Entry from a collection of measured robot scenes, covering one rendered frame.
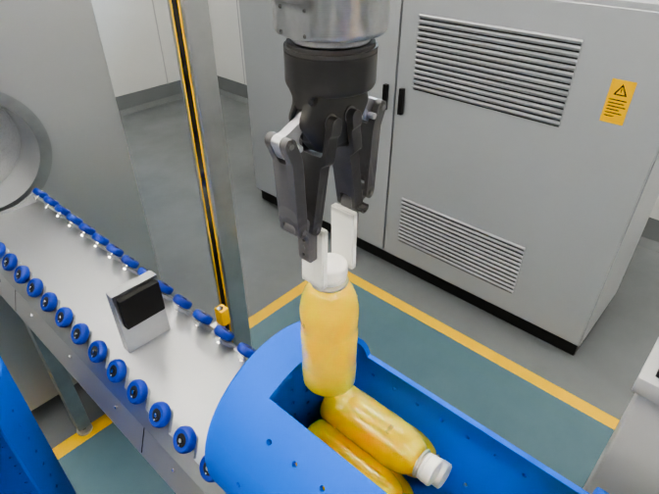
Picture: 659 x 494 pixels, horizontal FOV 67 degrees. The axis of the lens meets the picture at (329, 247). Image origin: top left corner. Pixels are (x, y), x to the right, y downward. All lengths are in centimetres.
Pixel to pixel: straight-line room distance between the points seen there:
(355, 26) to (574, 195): 182
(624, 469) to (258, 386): 86
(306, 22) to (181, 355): 85
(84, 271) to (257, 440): 89
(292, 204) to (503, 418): 189
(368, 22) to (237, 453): 51
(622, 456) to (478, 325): 141
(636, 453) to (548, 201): 119
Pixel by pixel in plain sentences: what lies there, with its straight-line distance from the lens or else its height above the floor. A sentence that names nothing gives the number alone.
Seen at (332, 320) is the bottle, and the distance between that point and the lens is 53.
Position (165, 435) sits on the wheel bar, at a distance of 100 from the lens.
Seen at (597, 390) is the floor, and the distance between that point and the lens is 248.
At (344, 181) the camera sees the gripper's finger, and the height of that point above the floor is 149.
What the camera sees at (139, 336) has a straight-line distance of 115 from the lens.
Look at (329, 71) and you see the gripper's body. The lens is 39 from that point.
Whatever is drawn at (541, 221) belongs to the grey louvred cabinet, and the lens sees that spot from 223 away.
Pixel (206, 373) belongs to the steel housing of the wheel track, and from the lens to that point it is 107.
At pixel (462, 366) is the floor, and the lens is 237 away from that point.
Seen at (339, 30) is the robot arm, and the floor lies 164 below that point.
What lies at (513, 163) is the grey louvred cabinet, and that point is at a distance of 219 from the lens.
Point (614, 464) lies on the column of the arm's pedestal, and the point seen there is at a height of 74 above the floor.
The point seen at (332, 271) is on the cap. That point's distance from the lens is 51.
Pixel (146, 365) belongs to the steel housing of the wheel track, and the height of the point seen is 93.
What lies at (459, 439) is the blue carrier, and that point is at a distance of 80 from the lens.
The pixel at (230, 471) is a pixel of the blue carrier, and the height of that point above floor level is 113.
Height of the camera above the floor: 172
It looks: 35 degrees down
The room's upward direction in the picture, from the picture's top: straight up
